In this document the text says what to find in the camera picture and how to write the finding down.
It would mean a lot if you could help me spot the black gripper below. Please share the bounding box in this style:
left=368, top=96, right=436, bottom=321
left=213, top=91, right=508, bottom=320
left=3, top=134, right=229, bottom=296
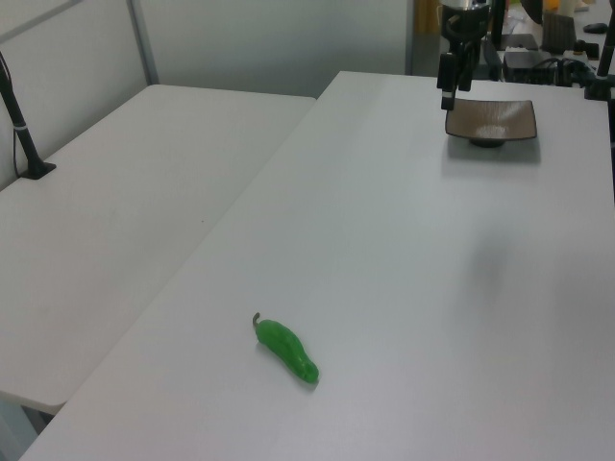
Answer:
left=435, top=5, right=492, bottom=111

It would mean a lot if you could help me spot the green chili pepper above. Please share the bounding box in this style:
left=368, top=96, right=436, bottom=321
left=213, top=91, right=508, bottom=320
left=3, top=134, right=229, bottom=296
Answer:
left=251, top=311, right=321, bottom=387

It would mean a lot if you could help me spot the brown square ceramic plate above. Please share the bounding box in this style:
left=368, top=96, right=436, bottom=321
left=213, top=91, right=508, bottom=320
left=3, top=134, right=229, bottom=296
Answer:
left=443, top=98, right=539, bottom=149

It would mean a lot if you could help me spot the black flat case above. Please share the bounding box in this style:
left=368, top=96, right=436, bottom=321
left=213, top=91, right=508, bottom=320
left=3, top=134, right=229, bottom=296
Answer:
left=479, top=37, right=504, bottom=81

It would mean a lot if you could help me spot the yellow wooden panel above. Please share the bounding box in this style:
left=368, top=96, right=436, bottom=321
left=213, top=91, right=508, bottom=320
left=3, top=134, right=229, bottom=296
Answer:
left=413, top=0, right=441, bottom=36

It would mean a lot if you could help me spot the black monitor stand pole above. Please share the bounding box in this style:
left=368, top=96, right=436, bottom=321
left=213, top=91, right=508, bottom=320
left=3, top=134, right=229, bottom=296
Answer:
left=490, top=0, right=506, bottom=50

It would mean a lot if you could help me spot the black electronics box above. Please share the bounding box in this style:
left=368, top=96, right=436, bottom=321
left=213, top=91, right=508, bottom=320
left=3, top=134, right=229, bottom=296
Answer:
left=501, top=49, right=550, bottom=84

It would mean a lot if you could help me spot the grey flat box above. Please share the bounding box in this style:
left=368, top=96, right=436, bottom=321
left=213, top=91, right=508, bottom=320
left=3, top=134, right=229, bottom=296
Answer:
left=504, top=33, right=540, bottom=52

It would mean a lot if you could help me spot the dark ribbed container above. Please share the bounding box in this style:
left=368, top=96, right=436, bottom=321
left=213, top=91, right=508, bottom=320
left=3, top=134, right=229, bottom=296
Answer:
left=542, top=11, right=577, bottom=52

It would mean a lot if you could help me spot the white side table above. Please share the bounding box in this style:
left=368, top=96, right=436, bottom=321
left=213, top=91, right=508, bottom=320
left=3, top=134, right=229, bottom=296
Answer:
left=0, top=83, right=319, bottom=417

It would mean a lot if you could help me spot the black clamped camera stand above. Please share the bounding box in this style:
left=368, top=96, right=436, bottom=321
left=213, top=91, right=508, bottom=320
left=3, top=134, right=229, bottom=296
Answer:
left=582, top=0, right=615, bottom=101

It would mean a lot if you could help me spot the grey metal partition post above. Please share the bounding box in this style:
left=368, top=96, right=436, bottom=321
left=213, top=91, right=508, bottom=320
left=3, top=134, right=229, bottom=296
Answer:
left=126, top=0, right=161, bottom=87

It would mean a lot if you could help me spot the black camera pole with base plate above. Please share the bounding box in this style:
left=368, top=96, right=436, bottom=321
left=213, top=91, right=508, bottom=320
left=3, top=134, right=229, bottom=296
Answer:
left=0, top=49, right=58, bottom=182

